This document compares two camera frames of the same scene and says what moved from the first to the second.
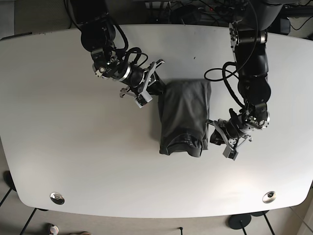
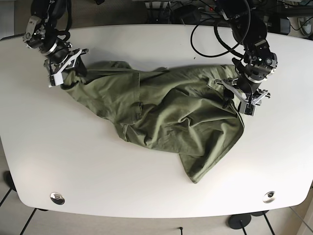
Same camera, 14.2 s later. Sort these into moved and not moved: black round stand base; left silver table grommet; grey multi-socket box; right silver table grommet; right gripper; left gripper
Moved: left gripper; right gripper
Not moved: grey multi-socket box; black round stand base; right silver table grommet; left silver table grommet
